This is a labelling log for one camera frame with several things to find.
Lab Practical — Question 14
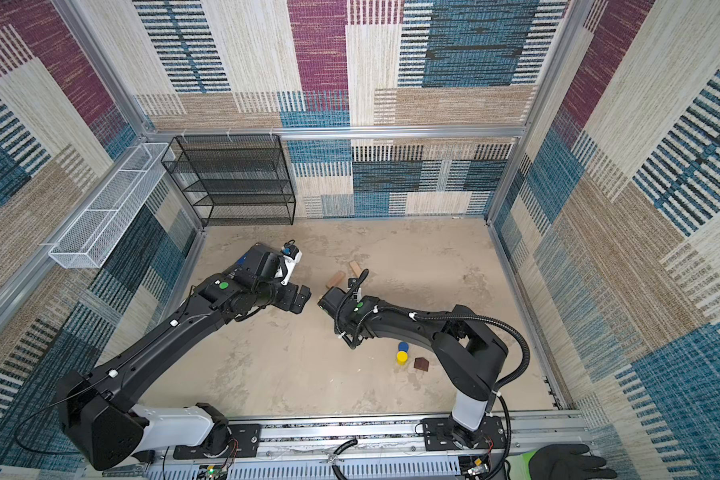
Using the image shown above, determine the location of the yellow cylinder block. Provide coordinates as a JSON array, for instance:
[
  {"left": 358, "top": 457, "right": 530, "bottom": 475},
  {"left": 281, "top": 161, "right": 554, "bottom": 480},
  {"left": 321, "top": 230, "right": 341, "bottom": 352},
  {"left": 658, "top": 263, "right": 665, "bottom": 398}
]
[{"left": 396, "top": 351, "right": 409, "bottom": 365}]

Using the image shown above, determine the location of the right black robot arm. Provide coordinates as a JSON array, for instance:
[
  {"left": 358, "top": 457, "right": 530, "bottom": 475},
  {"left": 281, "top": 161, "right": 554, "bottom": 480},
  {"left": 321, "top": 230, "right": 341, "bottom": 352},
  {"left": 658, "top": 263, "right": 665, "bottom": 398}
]
[{"left": 318, "top": 287, "right": 530, "bottom": 448}]

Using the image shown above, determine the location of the black wire shelf rack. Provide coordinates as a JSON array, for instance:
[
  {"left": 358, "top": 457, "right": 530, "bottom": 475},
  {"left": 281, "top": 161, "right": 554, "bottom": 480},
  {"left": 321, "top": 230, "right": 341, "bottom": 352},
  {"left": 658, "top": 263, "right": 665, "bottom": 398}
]
[{"left": 161, "top": 134, "right": 297, "bottom": 227}]

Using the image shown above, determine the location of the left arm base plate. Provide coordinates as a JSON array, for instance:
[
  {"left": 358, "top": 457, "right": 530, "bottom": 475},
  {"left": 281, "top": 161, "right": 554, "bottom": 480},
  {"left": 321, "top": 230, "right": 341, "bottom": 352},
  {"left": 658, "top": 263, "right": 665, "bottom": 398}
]
[{"left": 172, "top": 424, "right": 262, "bottom": 460}]

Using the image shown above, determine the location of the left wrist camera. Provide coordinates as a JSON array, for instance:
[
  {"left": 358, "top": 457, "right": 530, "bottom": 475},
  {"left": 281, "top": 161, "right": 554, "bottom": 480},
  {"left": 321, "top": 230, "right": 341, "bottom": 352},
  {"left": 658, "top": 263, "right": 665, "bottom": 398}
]
[{"left": 281, "top": 239, "right": 302, "bottom": 285}]

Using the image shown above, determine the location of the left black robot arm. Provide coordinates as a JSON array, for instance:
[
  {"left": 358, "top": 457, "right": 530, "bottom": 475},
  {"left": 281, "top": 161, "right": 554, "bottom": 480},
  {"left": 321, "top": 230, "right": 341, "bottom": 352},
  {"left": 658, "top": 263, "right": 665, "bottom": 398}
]
[{"left": 55, "top": 241, "right": 311, "bottom": 471}]

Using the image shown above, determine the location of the dark brown house block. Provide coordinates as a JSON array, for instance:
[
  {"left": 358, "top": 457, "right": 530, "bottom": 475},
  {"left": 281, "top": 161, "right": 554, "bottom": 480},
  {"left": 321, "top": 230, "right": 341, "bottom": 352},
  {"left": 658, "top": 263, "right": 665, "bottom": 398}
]
[{"left": 414, "top": 357, "right": 430, "bottom": 372}]

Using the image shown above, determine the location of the aluminium front rail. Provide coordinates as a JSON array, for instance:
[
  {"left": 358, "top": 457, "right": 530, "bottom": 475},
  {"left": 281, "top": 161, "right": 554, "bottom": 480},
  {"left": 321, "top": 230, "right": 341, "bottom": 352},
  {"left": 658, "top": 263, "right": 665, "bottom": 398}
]
[{"left": 75, "top": 410, "right": 595, "bottom": 479}]

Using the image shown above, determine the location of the black green gloved hand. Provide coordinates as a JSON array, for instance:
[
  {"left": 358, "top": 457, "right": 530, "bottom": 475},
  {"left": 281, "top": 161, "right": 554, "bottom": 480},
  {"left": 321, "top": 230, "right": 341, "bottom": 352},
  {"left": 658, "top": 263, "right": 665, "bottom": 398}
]
[{"left": 505, "top": 444, "right": 617, "bottom": 480}]

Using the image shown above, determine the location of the plain wood block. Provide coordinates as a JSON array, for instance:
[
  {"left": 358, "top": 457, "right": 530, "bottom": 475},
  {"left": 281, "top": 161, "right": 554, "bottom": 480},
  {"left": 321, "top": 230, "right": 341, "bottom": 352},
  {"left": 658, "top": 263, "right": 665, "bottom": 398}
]
[
  {"left": 326, "top": 271, "right": 346, "bottom": 289},
  {"left": 349, "top": 260, "right": 363, "bottom": 278}
]

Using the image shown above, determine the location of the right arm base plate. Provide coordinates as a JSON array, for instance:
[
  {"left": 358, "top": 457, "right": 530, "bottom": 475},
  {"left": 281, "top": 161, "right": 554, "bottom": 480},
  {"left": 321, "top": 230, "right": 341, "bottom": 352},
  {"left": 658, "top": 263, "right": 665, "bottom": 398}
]
[{"left": 421, "top": 416, "right": 508, "bottom": 451}]

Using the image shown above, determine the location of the white wire basket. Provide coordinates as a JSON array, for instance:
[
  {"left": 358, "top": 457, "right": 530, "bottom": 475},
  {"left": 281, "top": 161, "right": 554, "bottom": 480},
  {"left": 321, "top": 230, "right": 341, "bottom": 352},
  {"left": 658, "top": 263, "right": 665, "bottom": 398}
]
[{"left": 49, "top": 143, "right": 168, "bottom": 269}]

